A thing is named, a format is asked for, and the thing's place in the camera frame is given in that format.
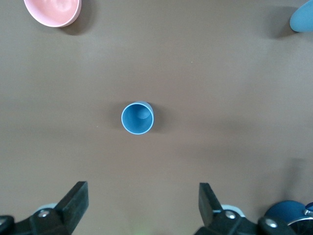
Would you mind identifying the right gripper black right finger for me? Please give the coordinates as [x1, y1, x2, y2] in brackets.
[194, 183, 297, 235]

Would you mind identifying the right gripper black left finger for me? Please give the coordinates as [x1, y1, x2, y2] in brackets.
[0, 181, 89, 235]

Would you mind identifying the dark blue round object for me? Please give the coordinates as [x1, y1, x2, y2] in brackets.
[265, 200, 309, 225]

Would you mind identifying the blue plastic cup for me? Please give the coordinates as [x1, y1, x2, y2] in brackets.
[120, 100, 155, 136]
[290, 0, 313, 33]

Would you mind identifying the pink bowl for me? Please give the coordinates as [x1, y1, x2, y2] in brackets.
[23, 0, 82, 27]

